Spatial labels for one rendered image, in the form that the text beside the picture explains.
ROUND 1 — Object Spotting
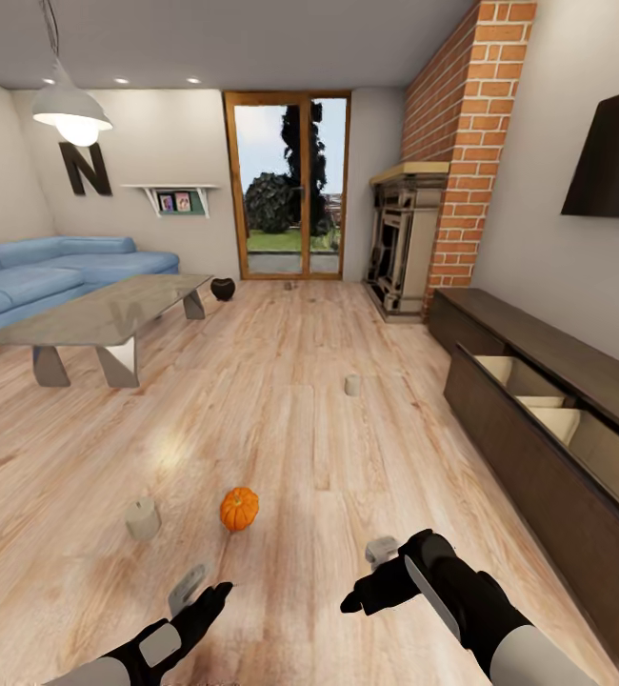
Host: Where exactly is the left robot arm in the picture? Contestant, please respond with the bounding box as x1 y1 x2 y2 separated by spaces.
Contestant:
40 564 233 686

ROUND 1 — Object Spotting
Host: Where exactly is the pumpkin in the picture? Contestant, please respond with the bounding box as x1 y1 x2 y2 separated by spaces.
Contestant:
220 488 259 531

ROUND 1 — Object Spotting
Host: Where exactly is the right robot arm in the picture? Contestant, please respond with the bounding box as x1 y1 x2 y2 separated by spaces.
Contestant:
340 529 600 686

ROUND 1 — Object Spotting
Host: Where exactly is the cauldron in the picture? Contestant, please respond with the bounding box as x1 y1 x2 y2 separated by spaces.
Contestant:
211 278 235 302

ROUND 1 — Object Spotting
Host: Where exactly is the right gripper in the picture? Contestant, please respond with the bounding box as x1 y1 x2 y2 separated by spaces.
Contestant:
340 560 413 616

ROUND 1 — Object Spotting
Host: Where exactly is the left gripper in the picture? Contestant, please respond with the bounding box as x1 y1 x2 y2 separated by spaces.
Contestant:
179 582 233 649

